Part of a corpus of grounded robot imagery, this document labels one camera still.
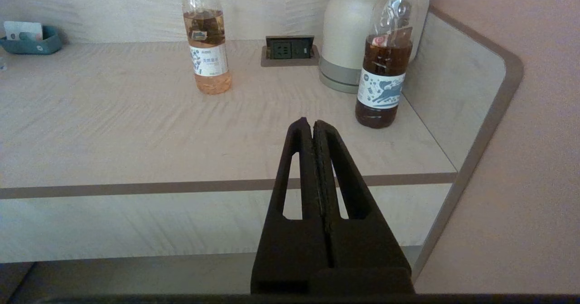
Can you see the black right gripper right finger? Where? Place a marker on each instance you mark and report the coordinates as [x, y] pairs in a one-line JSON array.
[[367, 254]]

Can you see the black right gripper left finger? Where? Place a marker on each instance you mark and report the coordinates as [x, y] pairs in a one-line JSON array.
[[290, 249]]

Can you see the grey kettle base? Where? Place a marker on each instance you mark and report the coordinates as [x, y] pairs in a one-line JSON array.
[[335, 79]]

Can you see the dark brown tea bottle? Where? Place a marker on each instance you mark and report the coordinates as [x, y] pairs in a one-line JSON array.
[[383, 77]]

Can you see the black power socket panel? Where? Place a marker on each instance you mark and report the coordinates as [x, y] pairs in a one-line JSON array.
[[290, 49]]

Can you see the white electric kettle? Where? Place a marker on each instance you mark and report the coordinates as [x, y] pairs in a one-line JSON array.
[[346, 27]]

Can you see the light amber tea bottle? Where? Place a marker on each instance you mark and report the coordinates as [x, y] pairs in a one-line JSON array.
[[207, 36]]

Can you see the small teal tray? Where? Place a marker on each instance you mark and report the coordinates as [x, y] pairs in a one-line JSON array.
[[41, 45]]

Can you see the white sachet card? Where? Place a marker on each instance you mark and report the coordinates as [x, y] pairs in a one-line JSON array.
[[20, 28]]

